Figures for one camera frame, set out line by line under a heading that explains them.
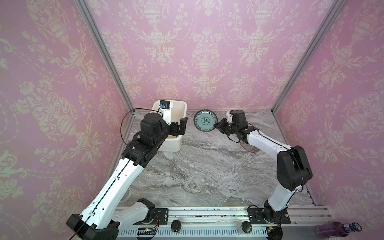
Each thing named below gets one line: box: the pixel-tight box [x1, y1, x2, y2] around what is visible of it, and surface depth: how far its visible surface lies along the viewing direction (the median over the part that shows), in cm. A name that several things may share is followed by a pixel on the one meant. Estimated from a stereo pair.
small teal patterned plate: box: [193, 109, 218, 132], surface depth 93 cm
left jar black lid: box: [171, 219, 182, 232], surface depth 65 cm
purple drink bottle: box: [315, 221, 363, 238], surface depth 62 cm
